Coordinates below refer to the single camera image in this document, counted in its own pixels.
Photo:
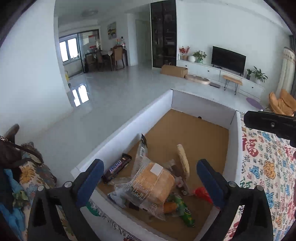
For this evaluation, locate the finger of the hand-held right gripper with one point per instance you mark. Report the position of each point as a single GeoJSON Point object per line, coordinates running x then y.
{"type": "Point", "coordinates": [270, 125]}

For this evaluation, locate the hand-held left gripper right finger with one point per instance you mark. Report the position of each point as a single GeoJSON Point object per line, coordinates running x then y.
{"type": "Point", "coordinates": [211, 183]}

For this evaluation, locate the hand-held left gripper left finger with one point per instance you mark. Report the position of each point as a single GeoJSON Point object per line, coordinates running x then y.
{"type": "Point", "coordinates": [89, 183]}

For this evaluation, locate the red snack packet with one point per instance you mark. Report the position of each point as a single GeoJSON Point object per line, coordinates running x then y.
{"type": "Point", "coordinates": [203, 192]}

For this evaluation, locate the white triangular packet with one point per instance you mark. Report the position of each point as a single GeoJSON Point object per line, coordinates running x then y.
{"type": "Point", "coordinates": [115, 198]}

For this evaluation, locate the brown chocolate bar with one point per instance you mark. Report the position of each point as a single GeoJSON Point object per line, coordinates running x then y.
{"type": "Point", "coordinates": [116, 167]}

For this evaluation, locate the long clear cracker packet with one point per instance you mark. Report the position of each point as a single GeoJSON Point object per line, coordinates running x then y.
{"type": "Point", "coordinates": [183, 160]}

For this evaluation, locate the green snack packet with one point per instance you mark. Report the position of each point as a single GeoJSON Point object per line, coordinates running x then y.
{"type": "Point", "coordinates": [186, 212]}

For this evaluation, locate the white cardboard box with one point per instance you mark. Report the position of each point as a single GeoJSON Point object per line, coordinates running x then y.
{"type": "Point", "coordinates": [201, 139]}

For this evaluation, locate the orange sausage bun packet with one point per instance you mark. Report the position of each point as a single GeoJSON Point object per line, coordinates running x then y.
{"type": "Point", "coordinates": [171, 206]}

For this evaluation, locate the clear bread bag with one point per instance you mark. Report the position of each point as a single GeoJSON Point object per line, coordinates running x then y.
{"type": "Point", "coordinates": [153, 183]}

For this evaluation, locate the small clear pastry packet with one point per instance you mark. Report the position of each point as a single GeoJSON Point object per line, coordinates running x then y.
{"type": "Point", "coordinates": [141, 154]}

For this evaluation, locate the orange lounge chair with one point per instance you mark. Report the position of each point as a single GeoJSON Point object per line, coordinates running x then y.
{"type": "Point", "coordinates": [283, 103]}

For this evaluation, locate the purple round mat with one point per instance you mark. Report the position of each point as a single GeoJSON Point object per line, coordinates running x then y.
{"type": "Point", "coordinates": [254, 102]}

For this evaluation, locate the printed woven blanket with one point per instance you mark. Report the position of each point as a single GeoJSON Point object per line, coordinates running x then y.
{"type": "Point", "coordinates": [261, 166]}

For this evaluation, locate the large leafy potted plant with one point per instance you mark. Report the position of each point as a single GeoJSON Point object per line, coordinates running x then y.
{"type": "Point", "coordinates": [259, 75]}

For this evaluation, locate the small potted plant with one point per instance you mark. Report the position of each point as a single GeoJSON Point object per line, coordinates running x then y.
{"type": "Point", "coordinates": [249, 74]}

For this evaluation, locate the covered standing air conditioner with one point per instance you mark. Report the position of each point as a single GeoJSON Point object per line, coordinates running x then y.
{"type": "Point", "coordinates": [288, 69]}

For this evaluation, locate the small wooden bench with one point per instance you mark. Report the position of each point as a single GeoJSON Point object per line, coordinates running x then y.
{"type": "Point", "coordinates": [232, 78]}

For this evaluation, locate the floral sofa blanket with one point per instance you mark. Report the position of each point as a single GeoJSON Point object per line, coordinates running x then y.
{"type": "Point", "coordinates": [27, 176]}

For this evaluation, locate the dark floor scale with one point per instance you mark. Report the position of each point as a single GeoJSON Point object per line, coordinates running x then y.
{"type": "Point", "coordinates": [215, 85]}

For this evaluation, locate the black television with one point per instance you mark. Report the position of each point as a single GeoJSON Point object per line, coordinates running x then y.
{"type": "Point", "coordinates": [227, 59]}

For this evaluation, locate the white television cabinet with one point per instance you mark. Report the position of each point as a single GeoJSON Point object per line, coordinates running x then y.
{"type": "Point", "coordinates": [208, 69]}

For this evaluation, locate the beige pet bed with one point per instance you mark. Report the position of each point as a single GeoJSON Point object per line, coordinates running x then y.
{"type": "Point", "coordinates": [197, 79]}

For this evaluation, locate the bushy green potted plant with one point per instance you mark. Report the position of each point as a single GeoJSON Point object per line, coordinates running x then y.
{"type": "Point", "coordinates": [200, 56]}

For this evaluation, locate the round white vase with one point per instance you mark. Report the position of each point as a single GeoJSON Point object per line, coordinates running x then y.
{"type": "Point", "coordinates": [192, 58]}

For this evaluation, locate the red flower vase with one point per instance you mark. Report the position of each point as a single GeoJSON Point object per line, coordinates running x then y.
{"type": "Point", "coordinates": [184, 54]}

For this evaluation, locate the brown cardboard box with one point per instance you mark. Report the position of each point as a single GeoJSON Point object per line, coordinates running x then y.
{"type": "Point", "coordinates": [173, 70]}

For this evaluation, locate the dining table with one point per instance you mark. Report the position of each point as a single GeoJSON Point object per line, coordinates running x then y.
{"type": "Point", "coordinates": [104, 54]}

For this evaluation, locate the wooden dining chair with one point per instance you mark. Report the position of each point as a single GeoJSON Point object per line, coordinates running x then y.
{"type": "Point", "coordinates": [118, 56]}

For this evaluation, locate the black glass cabinet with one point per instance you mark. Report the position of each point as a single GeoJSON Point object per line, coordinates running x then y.
{"type": "Point", "coordinates": [163, 34]}

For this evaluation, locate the wall painting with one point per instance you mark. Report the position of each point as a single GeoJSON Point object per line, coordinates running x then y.
{"type": "Point", "coordinates": [112, 30]}

